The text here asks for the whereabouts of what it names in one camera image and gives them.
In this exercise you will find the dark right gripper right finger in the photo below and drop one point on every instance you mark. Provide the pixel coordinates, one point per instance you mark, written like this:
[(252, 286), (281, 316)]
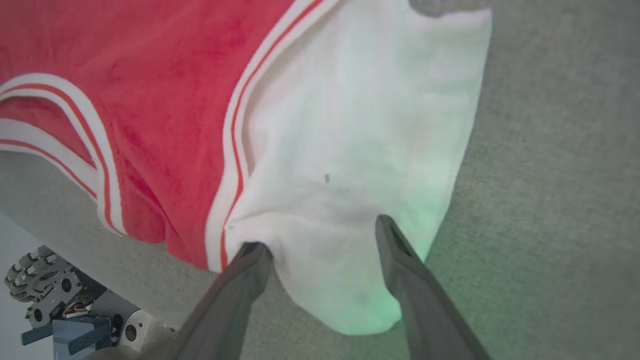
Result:
[(430, 320)]

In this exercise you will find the red and white basketball jersey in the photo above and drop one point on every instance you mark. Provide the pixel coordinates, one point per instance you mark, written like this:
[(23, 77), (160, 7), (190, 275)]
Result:
[(150, 125)]

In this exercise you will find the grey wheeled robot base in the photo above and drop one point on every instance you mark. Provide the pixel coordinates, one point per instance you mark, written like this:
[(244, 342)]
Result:
[(105, 305)]

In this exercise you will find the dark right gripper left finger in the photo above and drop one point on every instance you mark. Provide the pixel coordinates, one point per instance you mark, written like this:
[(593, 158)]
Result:
[(220, 320)]

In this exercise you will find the grey mecanum wheel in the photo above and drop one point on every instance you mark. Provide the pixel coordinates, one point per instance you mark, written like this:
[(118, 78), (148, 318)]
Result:
[(40, 275)]

